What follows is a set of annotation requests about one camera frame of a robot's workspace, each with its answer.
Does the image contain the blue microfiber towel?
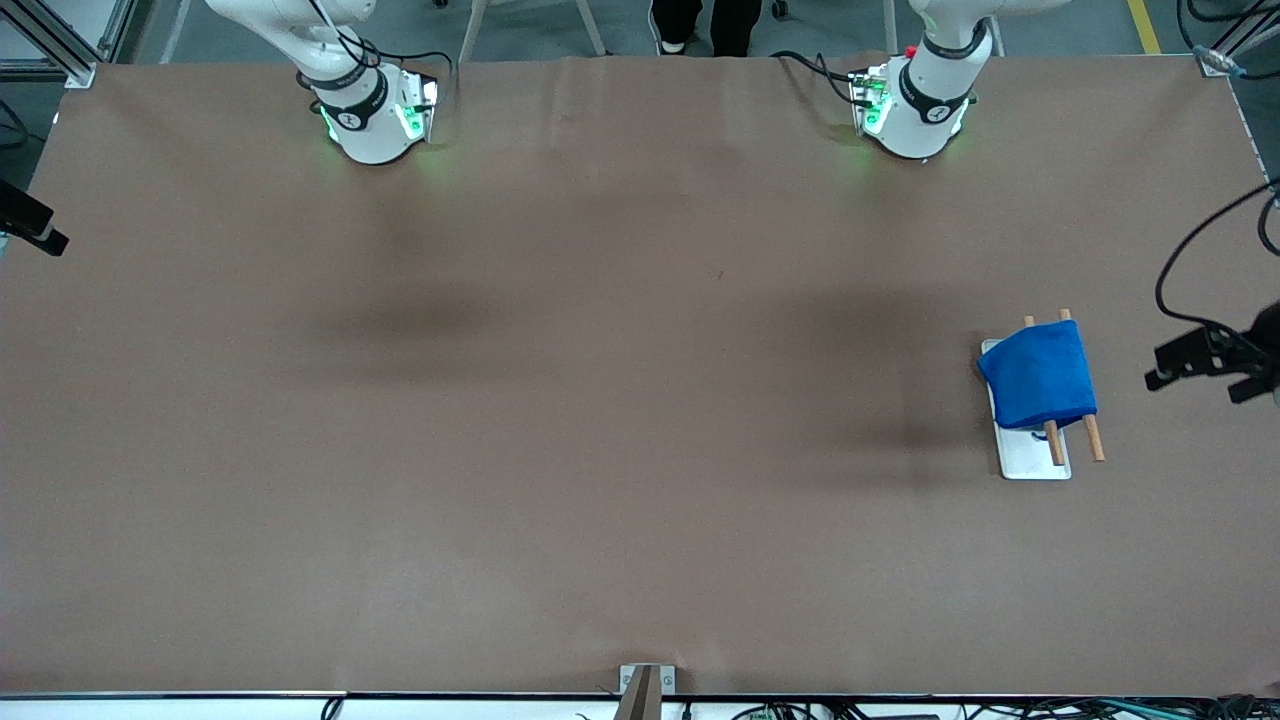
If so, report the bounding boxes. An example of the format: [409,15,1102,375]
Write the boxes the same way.
[977,320,1099,431]

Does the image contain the white rack with wooden rods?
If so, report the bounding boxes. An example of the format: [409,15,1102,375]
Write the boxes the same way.
[980,308,1107,481]

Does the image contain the brown paper table cover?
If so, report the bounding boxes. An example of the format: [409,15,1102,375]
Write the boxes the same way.
[0,55,1280,698]

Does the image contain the person in black trousers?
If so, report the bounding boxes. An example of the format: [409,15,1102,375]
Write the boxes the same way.
[650,0,767,57]

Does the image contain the grey stand legs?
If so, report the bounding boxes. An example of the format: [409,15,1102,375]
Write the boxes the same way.
[455,0,609,63]

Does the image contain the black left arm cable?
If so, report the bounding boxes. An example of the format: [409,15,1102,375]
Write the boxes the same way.
[1154,178,1280,349]

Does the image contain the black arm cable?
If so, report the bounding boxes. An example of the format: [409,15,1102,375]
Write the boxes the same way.
[1154,178,1280,349]
[300,0,457,101]

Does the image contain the aluminium frame post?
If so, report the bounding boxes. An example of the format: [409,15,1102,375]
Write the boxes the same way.
[1180,0,1280,79]
[0,0,136,89]

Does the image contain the cable bundle under table edge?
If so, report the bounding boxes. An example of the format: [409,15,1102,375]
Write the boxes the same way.
[730,695,1280,720]

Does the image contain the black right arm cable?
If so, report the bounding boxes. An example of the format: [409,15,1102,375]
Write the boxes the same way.
[300,0,457,101]

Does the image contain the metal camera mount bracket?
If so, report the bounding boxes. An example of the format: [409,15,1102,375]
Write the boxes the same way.
[618,663,676,720]

